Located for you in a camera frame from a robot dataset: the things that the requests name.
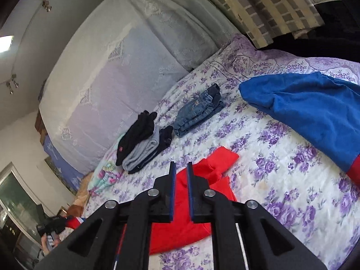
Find folded blue jeans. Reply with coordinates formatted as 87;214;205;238
173;83;225;137

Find window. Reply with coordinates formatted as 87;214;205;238
1;162;52;246

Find blue garment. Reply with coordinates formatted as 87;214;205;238
238;72;359;185

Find white lace headboard cover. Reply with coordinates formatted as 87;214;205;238
40;0;237;174

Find folded floral turquoise quilt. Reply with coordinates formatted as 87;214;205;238
87;133;124;195

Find folded grey garment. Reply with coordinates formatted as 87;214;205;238
122;125;160;172

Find ceiling spot light pair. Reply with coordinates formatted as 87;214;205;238
5;74;19;94

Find folded black garment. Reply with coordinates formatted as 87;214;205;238
115;110;158;166

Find red pants with stripes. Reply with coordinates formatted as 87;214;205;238
116;146;240;259

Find brick pattern curtain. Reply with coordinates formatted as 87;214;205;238
209;0;325;48

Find person's left hand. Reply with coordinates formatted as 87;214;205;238
41;232;62;256

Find purple floral bedspread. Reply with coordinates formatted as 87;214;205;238
84;35;359;269

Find folded dark navy garment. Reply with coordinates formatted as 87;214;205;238
128;126;173;174

